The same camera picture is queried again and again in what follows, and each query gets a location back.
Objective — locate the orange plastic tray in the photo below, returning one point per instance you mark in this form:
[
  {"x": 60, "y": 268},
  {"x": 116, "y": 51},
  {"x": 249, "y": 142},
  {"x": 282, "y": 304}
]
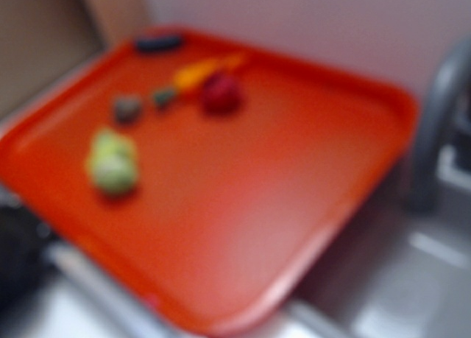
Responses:
[{"x": 230, "y": 211}]

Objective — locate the red crumpled paper ball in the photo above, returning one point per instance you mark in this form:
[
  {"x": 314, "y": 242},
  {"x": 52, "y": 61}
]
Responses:
[{"x": 221, "y": 93}]

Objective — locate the orange yellow toy carrot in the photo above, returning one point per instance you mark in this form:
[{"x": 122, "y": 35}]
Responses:
[{"x": 192, "y": 76}]

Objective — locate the small green block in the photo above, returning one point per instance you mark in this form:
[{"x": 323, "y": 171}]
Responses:
[{"x": 164, "y": 96}]

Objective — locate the small grey brown lump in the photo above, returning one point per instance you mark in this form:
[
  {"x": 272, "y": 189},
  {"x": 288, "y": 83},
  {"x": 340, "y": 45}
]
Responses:
[{"x": 126, "y": 109}]

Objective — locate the green crumpled paper ball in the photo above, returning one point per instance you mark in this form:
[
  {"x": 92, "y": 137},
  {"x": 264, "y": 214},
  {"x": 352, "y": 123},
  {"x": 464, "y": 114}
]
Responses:
[{"x": 112, "y": 163}]

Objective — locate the dark blue marker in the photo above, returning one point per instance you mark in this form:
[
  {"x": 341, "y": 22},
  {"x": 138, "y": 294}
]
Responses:
[{"x": 160, "y": 43}]

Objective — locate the grey curved faucet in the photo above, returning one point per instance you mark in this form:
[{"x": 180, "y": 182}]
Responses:
[{"x": 445, "y": 118}]

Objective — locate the black object lower left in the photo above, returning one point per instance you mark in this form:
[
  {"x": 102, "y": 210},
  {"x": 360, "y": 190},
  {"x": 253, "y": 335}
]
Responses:
[{"x": 22, "y": 248}]

